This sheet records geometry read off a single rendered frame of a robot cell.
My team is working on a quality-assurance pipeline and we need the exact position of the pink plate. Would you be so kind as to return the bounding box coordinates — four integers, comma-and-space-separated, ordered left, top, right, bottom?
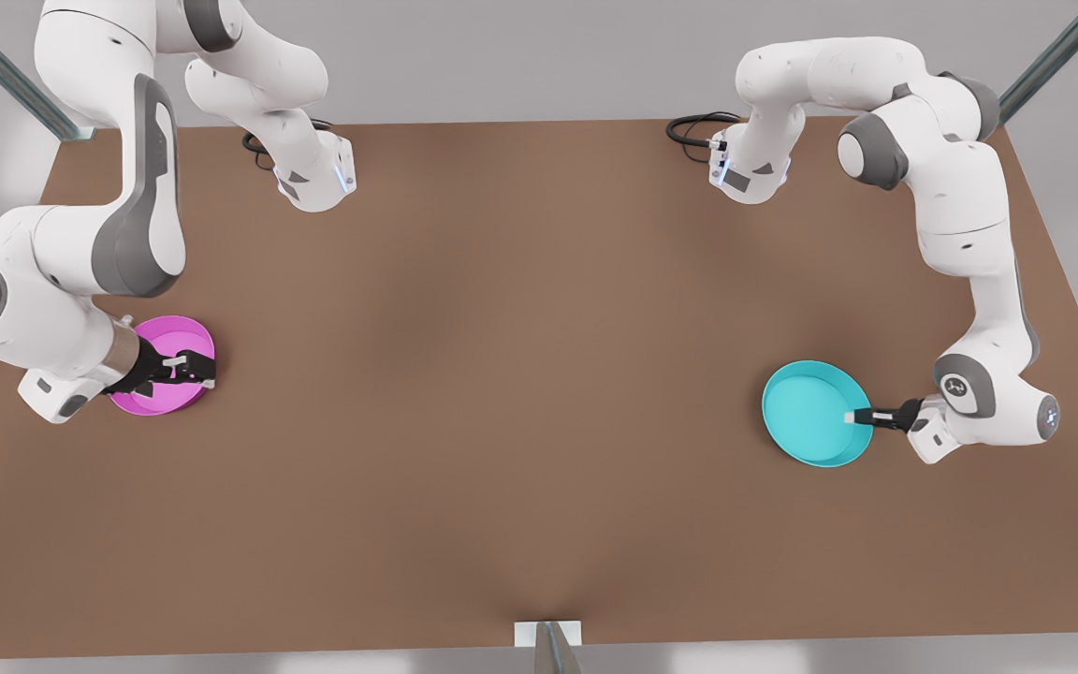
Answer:
108, 315, 218, 418

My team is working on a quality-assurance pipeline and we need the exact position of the blue plate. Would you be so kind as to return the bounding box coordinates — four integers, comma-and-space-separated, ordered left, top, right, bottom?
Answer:
761, 359, 875, 469

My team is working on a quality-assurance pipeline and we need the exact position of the black cable loop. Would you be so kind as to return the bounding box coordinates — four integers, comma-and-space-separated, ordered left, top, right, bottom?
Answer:
240, 118, 335, 173
665, 111, 748, 153

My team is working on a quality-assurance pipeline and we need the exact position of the silver frame post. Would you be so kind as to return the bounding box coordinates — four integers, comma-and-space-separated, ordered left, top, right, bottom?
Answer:
514, 620, 585, 674
997, 0, 1078, 125
0, 0, 97, 143

